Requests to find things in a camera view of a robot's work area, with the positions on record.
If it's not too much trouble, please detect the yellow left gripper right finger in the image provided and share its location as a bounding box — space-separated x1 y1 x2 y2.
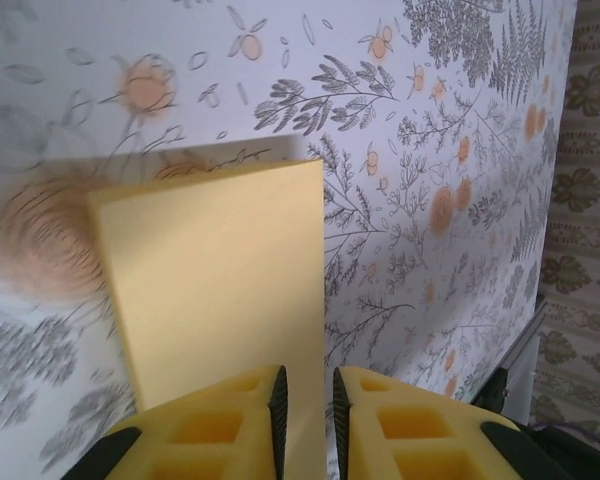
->
332 365 581 480

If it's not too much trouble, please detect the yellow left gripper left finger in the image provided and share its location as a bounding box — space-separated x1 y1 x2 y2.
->
74 364 289 480

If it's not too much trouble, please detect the floral patterned table cover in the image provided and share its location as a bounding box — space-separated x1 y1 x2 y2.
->
0 0 579 480

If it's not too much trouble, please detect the aluminium side rail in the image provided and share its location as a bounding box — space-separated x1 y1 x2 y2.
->
499 299 550 426

